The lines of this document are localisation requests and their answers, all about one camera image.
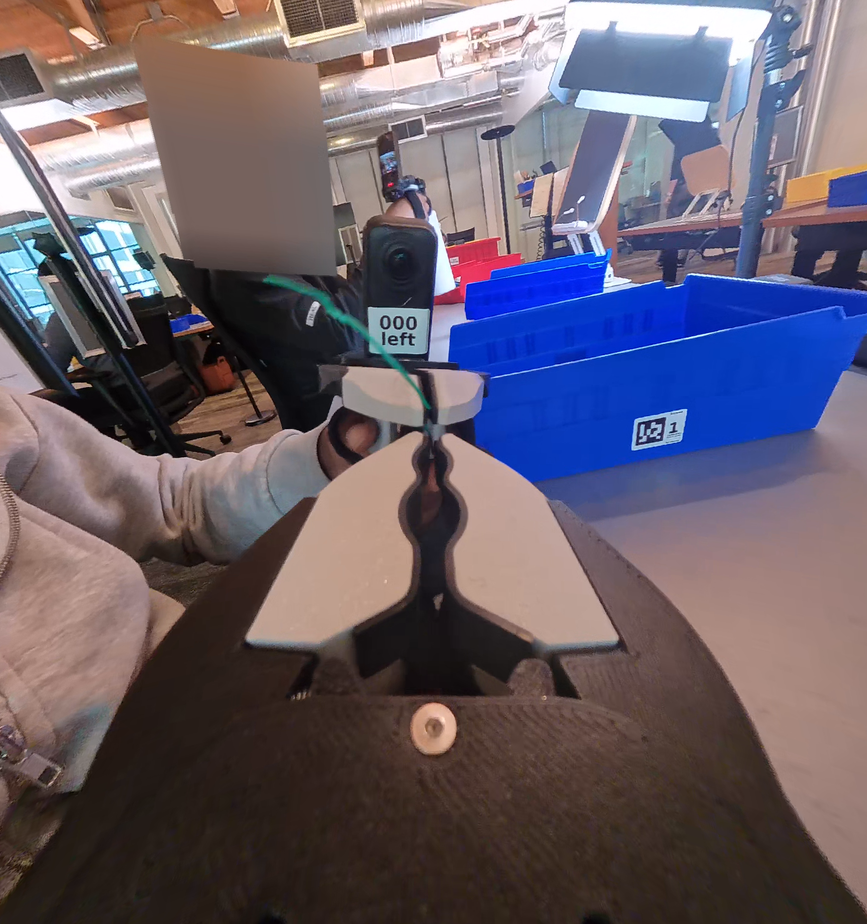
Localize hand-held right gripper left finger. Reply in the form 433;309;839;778
244;435;434;651

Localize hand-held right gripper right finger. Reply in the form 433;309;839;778
433;435;621;651

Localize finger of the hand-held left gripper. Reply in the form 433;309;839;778
341;368;432;428
431;372;485;427

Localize thin green cord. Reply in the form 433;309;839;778
264;274;434;434

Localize person's left forearm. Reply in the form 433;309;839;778
15;390;333;567

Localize person's left hand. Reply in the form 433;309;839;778
317;410;387;481

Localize black floor lamp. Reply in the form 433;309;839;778
480;124;517;254

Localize blue plastic bin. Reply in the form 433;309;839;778
448;273;867;483
464;249;612;322

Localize black panel wooden rim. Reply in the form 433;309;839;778
551;108;638;257

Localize black office chair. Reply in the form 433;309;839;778
87;292;232;456

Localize person's grey hoodie torso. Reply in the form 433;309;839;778
0;379;182;924

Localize wooden table black legs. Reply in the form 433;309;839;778
617;217;766;282
762;202;867;290

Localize LED light panel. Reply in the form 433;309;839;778
548;0;777;124

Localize black light stand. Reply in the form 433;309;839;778
733;0;813;279

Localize black boom pole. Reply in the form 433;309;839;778
0;72;139;347

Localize blue yellow crates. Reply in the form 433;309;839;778
786;162;867;209

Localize black handheld camera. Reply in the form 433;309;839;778
376;131;427;203

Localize silver air duct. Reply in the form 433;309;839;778
47;0;572;109

